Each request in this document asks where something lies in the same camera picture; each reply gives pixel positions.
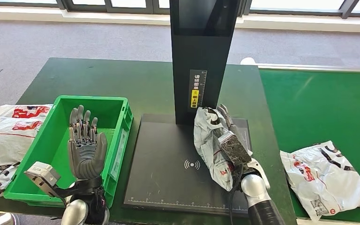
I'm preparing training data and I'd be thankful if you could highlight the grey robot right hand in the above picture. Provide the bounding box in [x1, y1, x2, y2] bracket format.
[217, 104, 250, 150]

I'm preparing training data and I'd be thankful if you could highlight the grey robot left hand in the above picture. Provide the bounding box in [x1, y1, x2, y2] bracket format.
[67, 105, 108, 181]

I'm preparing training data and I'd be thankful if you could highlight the white plastic courier parcel bag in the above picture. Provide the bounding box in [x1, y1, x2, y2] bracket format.
[279, 140, 360, 222]
[0, 116, 49, 196]
[194, 106, 254, 192]
[0, 104, 54, 120]

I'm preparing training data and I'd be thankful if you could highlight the white conveyor roller end cap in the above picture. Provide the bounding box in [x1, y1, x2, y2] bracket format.
[240, 57, 258, 67]

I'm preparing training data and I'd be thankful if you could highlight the black inbound scanner machine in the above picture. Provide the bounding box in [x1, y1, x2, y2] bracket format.
[122, 0, 262, 218]

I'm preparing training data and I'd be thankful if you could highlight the clear crate label holder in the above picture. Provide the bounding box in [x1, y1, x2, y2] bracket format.
[109, 128, 128, 181]

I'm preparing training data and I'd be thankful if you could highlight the green plastic crate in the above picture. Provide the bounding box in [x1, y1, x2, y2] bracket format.
[3, 95, 134, 208]

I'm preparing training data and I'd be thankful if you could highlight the black yellow scanner label sticker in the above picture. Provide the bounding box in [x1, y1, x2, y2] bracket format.
[187, 69, 208, 113]

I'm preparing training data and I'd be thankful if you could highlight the dark green table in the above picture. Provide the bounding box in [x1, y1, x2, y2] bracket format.
[0, 58, 297, 225]

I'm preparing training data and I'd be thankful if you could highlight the silver rounded metal part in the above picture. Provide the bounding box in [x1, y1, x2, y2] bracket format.
[0, 210, 21, 225]

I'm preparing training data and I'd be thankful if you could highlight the dark scanner screen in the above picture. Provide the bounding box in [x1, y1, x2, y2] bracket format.
[178, 0, 230, 30]

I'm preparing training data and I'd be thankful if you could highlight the white window sill ledge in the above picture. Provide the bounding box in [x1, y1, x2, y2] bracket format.
[0, 6, 360, 33]

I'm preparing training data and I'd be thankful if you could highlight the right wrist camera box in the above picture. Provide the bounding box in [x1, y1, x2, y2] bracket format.
[218, 131, 253, 166]

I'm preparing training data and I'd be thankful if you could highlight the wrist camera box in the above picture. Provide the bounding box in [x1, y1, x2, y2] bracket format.
[24, 161, 62, 198]
[218, 131, 253, 166]

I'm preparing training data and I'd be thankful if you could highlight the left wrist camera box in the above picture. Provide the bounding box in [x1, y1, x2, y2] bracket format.
[24, 161, 62, 198]

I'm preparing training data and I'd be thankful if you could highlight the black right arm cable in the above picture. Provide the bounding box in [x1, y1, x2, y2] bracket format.
[229, 164, 244, 225]

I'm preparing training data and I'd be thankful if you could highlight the silver conveyor side rail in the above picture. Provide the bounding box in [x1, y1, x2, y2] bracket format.
[296, 217, 360, 225]
[256, 63, 360, 74]

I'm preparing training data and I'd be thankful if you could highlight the dark window frame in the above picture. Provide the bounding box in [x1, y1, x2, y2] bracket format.
[0, 0, 360, 19]

